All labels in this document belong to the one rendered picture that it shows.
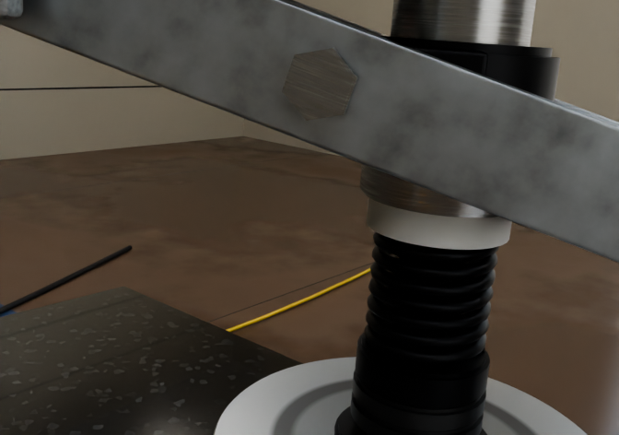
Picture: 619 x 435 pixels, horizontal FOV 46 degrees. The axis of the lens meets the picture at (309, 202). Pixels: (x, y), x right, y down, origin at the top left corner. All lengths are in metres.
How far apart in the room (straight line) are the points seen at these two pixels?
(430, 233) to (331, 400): 0.15
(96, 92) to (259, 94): 5.62
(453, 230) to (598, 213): 0.06
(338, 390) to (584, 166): 0.22
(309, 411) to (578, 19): 4.97
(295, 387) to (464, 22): 0.24
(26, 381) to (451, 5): 0.36
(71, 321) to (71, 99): 5.21
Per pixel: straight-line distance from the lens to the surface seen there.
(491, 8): 0.32
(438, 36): 0.32
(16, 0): 0.31
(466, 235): 0.33
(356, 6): 6.17
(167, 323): 0.60
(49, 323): 0.61
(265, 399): 0.44
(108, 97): 5.97
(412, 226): 0.33
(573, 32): 5.32
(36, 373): 0.53
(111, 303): 0.64
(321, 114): 0.28
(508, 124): 0.30
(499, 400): 0.47
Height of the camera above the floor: 1.06
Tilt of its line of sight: 14 degrees down
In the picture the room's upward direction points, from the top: 4 degrees clockwise
